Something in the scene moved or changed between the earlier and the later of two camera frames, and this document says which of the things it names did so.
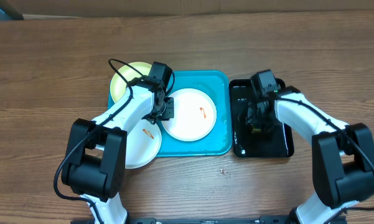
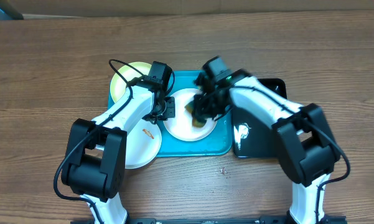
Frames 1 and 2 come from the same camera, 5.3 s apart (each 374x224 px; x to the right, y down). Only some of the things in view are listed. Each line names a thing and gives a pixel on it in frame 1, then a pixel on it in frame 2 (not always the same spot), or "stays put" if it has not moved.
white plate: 195,115 stays put
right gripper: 255,119 → 205,114
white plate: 144,142 stays put
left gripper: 169,114 stays put
